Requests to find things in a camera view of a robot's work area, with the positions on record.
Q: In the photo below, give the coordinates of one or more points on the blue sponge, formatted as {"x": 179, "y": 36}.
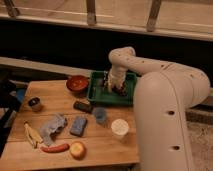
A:
{"x": 78, "y": 126}

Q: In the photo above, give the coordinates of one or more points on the yellow red apple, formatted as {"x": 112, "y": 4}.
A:
{"x": 77, "y": 150}

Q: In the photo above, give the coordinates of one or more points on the blue translucent cup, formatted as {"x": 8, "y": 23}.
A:
{"x": 100, "y": 114}

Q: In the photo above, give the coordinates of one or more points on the red bowl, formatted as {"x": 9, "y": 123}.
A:
{"x": 77, "y": 83}

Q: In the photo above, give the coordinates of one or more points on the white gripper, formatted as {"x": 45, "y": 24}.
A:
{"x": 116, "y": 77}

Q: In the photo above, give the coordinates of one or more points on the wooden table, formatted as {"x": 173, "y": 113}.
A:
{"x": 102, "y": 147}

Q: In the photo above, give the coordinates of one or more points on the black rectangular remote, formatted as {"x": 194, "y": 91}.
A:
{"x": 82, "y": 106}

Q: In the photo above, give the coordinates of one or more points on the green plastic tray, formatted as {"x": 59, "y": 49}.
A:
{"x": 98, "y": 95}

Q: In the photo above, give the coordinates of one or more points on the clear handled brush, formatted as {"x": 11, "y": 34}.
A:
{"x": 105, "y": 79}

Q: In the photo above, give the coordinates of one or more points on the black chair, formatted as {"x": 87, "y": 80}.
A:
{"x": 7, "y": 100}

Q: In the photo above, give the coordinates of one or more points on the grey crumpled cloth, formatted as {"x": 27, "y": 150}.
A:
{"x": 55, "y": 125}

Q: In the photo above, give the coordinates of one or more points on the white paper cup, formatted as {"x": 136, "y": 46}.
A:
{"x": 119, "y": 128}

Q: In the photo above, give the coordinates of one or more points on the red sausage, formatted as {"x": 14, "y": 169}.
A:
{"x": 56, "y": 149}

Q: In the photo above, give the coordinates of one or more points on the small dark cup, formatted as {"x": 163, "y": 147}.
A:
{"x": 35, "y": 104}

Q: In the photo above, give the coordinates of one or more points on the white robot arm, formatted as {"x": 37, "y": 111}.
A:
{"x": 162, "y": 94}

